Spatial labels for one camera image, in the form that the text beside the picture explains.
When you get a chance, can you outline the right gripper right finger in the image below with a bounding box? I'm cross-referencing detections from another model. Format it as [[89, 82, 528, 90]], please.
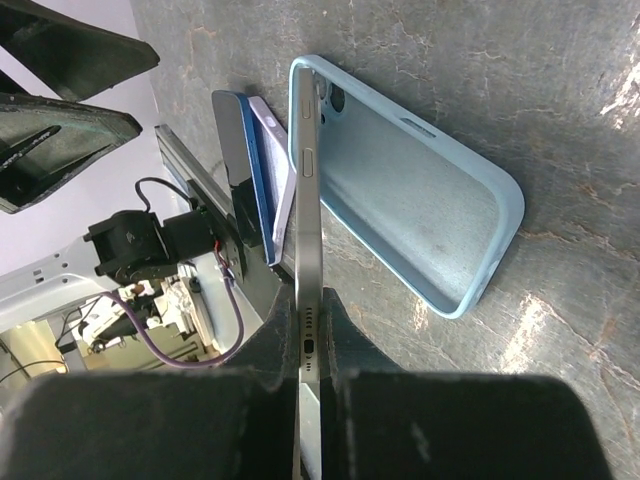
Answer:
[[320, 288, 611, 479]]

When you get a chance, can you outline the lavender phone case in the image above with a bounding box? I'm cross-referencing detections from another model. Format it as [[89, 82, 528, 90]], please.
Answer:
[[249, 96, 296, 250]]

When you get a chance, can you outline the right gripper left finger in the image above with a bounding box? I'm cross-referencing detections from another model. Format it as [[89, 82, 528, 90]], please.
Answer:
[[1, 287, 299, 479]]

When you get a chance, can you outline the light blue phone case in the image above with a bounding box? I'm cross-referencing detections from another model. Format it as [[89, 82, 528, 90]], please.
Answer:
[[289, 55, 525, 319]]

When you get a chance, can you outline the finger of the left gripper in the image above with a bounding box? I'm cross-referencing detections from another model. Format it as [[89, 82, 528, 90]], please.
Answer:
[[1, 1, 160, 102], [1, 93, 142, 214]]

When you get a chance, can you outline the blue edged black phone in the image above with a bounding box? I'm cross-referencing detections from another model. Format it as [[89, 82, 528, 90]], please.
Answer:
[[211, 90, 276, 266]]

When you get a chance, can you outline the pink edged black phone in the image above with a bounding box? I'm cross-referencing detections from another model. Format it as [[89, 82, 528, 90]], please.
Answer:
[[289, 67, 323, 479]]

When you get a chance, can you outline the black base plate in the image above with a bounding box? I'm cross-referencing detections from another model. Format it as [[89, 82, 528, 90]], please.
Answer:
[[187, 180, 292, 352]]

